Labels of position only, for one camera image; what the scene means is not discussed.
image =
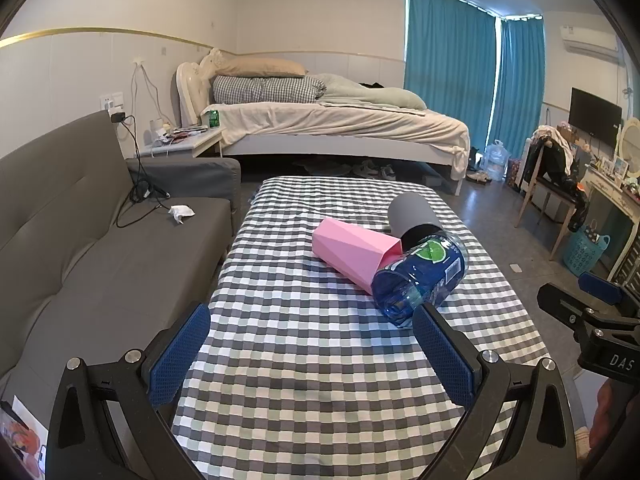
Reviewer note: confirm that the shoes under bed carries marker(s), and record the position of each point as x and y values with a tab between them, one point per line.
372	169

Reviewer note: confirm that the round white mirror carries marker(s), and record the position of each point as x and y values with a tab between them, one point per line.
631	140

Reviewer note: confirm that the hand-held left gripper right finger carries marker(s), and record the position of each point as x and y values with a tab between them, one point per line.
442	355

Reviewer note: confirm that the white bed frame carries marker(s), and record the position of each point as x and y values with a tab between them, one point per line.
350	147

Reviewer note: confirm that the clothes pile on chair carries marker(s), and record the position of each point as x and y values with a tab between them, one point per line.
557	157

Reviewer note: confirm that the blue laundry basket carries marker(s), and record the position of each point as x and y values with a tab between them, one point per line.
584	254

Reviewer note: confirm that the checkered tablecloth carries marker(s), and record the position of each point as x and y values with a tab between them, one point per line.
310	375

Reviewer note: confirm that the grey cup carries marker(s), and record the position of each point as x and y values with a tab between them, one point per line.
411	215

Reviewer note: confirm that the black charger plug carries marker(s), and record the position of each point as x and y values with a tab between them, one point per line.
118	117

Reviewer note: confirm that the white nightstand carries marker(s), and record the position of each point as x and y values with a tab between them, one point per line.
180	147

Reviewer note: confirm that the green bottle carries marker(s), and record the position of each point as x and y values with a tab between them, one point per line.
214	119

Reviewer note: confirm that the wooden chair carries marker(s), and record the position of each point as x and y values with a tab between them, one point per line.
547	192

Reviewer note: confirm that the pale green blanket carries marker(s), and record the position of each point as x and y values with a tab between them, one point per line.
370	92

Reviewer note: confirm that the cream bed headboard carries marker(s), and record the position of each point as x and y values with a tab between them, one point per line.
192	82

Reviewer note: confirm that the teal curtain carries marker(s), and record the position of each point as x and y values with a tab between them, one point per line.
520	80
450	65

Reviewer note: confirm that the grey sofa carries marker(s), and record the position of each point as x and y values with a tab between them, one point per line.
75	240

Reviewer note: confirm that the printed paper sheet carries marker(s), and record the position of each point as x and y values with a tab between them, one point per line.
22	432

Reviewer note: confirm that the beige pillow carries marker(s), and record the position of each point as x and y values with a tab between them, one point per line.
260	66

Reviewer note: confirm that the black television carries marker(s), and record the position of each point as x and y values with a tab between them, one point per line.
595	115

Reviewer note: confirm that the white dresser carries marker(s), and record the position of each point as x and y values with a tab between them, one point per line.
612	220

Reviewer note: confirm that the blue plastic bottle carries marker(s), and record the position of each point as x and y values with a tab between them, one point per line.
420	280

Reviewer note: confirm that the checkered quilt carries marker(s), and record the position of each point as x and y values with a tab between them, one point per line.
260	89

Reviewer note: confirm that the pink faceted cup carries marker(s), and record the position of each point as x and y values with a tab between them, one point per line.
350	252

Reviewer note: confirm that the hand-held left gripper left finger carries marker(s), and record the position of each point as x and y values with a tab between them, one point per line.
181	354

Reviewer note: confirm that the person's right hand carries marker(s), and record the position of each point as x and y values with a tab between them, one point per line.
606	412

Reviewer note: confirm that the white crumpled tissue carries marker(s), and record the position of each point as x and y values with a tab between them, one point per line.
181	213

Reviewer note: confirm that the white wall outlet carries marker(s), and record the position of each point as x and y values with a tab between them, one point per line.
112	101

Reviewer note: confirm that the cream bedsheet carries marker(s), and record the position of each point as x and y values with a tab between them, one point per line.
350	122

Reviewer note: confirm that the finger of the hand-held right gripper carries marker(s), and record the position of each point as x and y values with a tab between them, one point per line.
565	301
602	287

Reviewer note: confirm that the white air conditioner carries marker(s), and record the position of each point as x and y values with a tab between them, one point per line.
590	42

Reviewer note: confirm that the clear water jug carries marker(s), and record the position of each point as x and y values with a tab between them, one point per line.
495	160

